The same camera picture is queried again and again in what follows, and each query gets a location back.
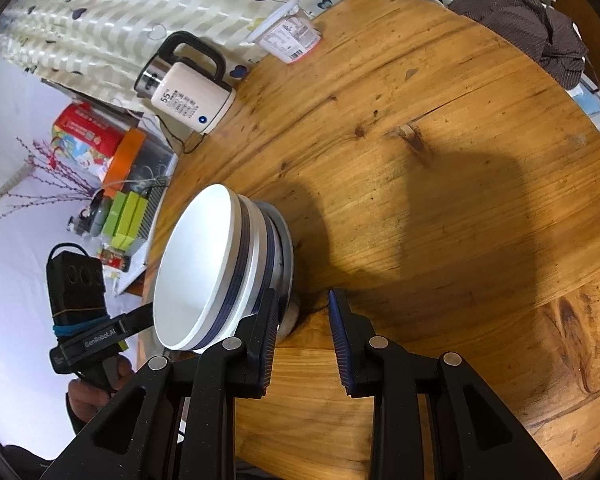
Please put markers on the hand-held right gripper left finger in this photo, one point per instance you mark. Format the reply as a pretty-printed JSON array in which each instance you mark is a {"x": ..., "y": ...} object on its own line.
[{"x": 267, "y": 340}]

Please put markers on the stainless steel bowl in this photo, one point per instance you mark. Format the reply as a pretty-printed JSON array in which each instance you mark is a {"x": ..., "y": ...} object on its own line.
[{"x": 289, "y": 265}]

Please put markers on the white plastic tub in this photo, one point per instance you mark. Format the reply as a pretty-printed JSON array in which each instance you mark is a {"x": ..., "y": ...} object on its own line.
[{"x": 290, "y": 35}]

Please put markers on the small toy figure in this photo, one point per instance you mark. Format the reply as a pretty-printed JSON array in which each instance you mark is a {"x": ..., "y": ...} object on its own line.
[{"x": 115, "y": 258}]

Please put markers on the heart print curtain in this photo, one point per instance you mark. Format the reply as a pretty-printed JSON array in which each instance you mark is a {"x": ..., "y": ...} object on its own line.
[{"x": 130, "y": 20}]

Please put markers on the white bowl with blue band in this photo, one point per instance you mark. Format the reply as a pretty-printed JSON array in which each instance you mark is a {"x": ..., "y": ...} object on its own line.
[
  {"x": 257, "y": 250},
  {"x": 190, "y": 270}
]

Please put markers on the dark glass jar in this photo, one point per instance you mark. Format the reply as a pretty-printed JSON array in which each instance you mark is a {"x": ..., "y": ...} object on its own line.
[{"x": 77, "y": 225}]

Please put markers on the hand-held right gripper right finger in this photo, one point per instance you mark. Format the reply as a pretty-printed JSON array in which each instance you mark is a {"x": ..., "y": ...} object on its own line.
[{"x": 340, "y": 340}]

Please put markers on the purple flower branches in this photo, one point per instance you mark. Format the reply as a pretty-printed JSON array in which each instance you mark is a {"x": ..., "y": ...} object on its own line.
[{"x": 55, "y": 180}]

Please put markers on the grey handheld device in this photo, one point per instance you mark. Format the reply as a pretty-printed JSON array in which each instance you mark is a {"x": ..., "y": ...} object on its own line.
[{"x": 99, "y": 215}]

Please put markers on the green box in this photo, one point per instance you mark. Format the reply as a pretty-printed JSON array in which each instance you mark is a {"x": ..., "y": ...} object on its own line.
[
  {"x": 132, "y": 220},
  {"x": 114, "y": 215}
]

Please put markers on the grey striped box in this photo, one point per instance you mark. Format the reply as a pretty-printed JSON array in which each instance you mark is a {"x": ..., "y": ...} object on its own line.
[{"x": 147, "y": 220}]

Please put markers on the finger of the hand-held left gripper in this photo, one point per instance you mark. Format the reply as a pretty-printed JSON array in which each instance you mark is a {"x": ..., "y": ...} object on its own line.
[{"x": 135, "y": 317}]

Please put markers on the person's left hand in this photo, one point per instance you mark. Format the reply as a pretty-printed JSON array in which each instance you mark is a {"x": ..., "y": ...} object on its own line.
[{"x": 87, "y": 400}]

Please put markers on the brown checked cloth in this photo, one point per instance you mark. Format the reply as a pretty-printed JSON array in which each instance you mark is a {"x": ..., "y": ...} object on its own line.
[{"x": 520, "y": 25}]

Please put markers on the cream electric kettle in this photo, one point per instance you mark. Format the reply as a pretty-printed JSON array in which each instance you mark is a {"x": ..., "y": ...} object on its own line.
[{"x": 190, "y": 105}]

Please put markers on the clear box with orange lid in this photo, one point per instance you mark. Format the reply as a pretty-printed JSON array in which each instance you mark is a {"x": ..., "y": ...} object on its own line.
[{"x": 125, "y": 152}]

